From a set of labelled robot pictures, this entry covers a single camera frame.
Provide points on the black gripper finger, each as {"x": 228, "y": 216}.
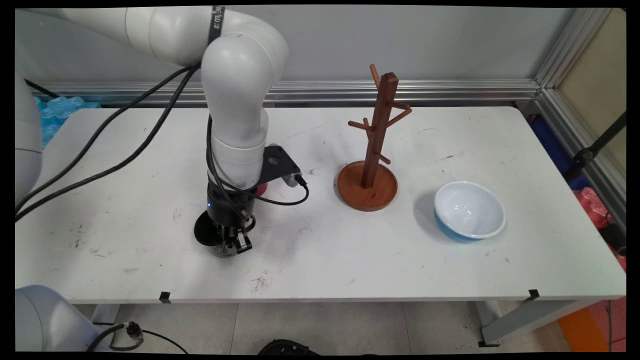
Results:
{"x": 226, "y": 237}
{"x": 243, "y": 242}

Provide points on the wooden mug tree stand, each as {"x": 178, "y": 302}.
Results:
{"x": 367, "y": 192}

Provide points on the red mug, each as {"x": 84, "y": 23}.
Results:
{"x": 261, "y": 190}

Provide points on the blue plastic bag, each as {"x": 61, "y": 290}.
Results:
{"x": 550, "y": 142}

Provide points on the black rounded floor object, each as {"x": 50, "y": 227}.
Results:
{"x": 287, "y": 347}

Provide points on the black tripod leg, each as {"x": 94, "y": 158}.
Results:
{"x": 582, "y": 157}

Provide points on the long aluminium frame rail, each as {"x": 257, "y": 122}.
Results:
{"x": 450, "y": 90}

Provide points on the grey table leg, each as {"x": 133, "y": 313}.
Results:
{"x": 525, "y": 320}
{"x": 106, "y": 315}

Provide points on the blue bubble wrap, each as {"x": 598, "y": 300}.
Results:
{"x": 60, "y": 112}

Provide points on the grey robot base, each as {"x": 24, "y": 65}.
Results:
{"x": 45, "y": 325}

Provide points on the short aluminium frame rail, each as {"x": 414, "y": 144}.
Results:
{"x": 585, "y": 150}

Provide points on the black tape piece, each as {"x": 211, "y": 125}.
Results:
{"x": 534, "y": 294}
{"x": 165, "y": 297}

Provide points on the blue and white bowl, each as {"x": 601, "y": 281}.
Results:
{"x": 470, "y": 210}

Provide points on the red ribbed mat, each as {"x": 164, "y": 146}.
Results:
{"x": 617, "y": 325}

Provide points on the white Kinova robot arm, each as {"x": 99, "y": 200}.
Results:
{"x": 240, "y": 90}

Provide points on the aluminium frame post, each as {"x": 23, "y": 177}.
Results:
{"x": 575, "y": 45}

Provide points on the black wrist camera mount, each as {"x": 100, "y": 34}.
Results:
{"x": 275, "y": 162}

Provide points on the red plastic bag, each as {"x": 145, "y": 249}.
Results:
{"x": 592, "y": 205}

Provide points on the orange floor panel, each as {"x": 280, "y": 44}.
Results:
{"x": 580, "y": 332}

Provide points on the green enamel mug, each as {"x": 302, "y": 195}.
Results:
{"x": 205, "y": 230}

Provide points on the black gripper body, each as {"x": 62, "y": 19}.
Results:
{"x": 231, "y": 210}

